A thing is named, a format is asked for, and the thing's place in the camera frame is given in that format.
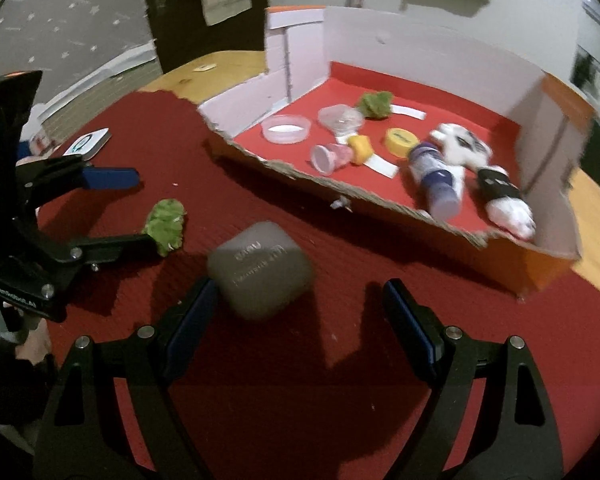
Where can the orange cardboard box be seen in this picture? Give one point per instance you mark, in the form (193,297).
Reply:
(520,260)

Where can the red table mat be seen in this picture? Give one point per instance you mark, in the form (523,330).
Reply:
(330,410)

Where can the white fluffy plush toy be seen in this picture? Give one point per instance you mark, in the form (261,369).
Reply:
(460,142)

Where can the person's left hand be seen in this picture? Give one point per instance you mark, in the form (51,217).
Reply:
(34,345)

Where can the clear plastic lid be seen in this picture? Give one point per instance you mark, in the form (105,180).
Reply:
(286,130)

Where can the white packet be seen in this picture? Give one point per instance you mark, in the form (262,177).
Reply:
(40,132)

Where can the clear plastic cup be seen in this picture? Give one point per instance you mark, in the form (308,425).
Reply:
(340,117)

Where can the green fluffy toy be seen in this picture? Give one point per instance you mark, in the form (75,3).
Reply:
(375,104)
(165,225)

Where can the small paper tag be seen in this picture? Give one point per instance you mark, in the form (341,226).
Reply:
(204,66)

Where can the yellow bottle cap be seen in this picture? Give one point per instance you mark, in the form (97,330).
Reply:
(402,141)

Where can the dark door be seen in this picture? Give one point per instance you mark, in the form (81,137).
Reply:
(180,30)

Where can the beige paper bag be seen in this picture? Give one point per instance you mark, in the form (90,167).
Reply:
(225,5)

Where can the purple bottle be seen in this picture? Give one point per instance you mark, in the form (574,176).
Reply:
(437,180)

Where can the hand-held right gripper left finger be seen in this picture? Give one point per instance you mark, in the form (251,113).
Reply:
(195,310)

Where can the grey zipper case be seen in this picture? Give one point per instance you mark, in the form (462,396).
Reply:
(260,270)

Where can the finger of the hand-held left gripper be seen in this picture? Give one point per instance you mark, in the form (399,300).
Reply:
(115,245)
(110,178)

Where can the wall window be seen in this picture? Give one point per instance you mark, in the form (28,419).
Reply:
(595,72)

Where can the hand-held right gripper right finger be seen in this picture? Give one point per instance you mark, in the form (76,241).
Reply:
(410,320)

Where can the white card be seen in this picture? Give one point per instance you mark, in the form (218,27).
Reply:
(86,143)

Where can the small pink cup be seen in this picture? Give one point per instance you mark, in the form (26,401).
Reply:
(330,157)

